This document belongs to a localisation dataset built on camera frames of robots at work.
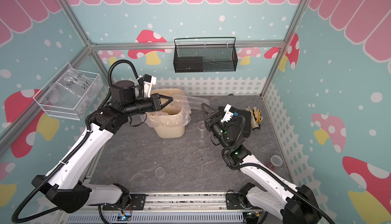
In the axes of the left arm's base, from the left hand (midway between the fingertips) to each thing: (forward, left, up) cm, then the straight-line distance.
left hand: (172, 102), depth 64 cm
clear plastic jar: (+13, -5, -14) cm, 20 cm away
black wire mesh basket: (+45, -6, -4) cm, 45 cm away
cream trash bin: (+6, +8, -35) cm, 37 cm away
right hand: (-1, -12, -2) cm, 12 cm away
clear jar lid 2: (-13, -51, -28) cm, 59 cm away
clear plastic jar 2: (+8, -13, -29) cm, 33 cm away
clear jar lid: (-17, +10, -39) cm, 44 cm away
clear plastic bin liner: (+4, +1, -13) cm, 13 cm away
